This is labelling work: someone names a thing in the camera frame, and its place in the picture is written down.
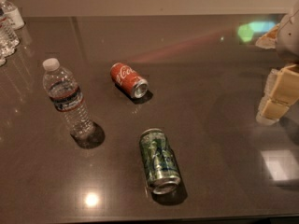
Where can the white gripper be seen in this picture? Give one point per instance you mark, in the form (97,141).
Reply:
(289,37)

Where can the green soda can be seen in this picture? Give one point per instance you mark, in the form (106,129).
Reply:
(160,166)

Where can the red Coca-Cola can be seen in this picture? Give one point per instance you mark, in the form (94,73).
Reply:
(129,80)

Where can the clear plastic water bottle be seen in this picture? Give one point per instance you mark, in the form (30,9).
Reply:
(66,95)

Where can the clear bottle at left edge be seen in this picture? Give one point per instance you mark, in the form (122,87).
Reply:
(6,49)

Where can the clear bottle with red label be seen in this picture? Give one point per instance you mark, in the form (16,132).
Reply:
(7,35)

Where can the white labelled bottle at back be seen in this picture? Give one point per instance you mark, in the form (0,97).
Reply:
(13,14)

